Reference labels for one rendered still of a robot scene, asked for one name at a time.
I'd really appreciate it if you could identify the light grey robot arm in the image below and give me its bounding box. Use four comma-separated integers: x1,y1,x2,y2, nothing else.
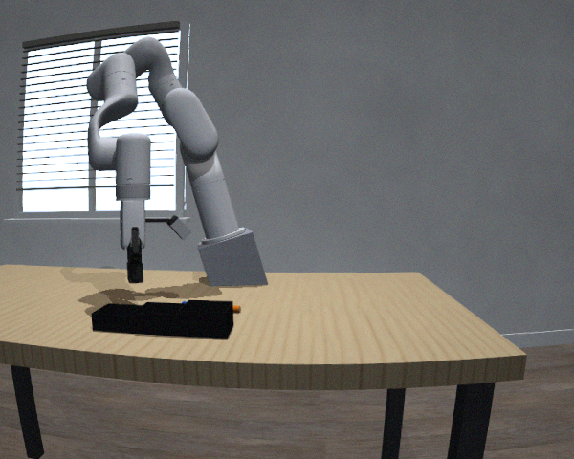
86,36,245,245

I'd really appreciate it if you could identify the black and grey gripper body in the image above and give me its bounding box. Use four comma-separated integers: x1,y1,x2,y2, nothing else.
116,198,150,250

